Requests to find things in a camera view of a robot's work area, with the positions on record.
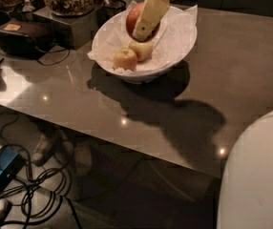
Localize grey pedestal block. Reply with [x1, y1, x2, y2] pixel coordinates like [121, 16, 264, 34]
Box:
[33, 7, 98, 49]

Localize black cable on table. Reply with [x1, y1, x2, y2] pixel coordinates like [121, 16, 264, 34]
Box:
[35, 46, 72, 67]

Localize white bowl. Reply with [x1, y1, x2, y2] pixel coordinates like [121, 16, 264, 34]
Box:
[92, 4, 199, 84]

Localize yellow-red apple left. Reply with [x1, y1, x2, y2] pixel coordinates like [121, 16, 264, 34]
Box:
[113, 48, 137, 72]

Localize black device with label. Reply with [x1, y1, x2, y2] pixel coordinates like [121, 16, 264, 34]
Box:
[0, 19, 55, 59]

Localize red apple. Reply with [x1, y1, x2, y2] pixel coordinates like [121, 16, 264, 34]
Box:
[126, 3, 160, 42]

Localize white shoe under table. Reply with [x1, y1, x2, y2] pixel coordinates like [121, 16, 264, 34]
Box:
[31, 133, 58, 167]

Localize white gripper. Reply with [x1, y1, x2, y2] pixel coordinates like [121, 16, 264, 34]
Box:
[133, 0, 170, 42]

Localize black floor cables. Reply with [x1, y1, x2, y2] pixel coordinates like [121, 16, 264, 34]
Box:
[0, 112, 83, 229]

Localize metal scoop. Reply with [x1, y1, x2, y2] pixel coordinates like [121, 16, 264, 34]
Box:
[22, 0, 35, 12]

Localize blue box on floor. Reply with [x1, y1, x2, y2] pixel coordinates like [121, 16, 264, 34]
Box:
[0, 146, 25, 194]

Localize white paper liner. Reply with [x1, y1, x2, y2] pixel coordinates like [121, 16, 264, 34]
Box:
[87, 0, 198, 75]

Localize black cup with spoon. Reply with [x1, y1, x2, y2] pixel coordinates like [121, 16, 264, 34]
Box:
[97, 0, 126, 26]

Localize yellow-green apple back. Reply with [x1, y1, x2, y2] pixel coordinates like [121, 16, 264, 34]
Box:
[129, 41, 154, 62]

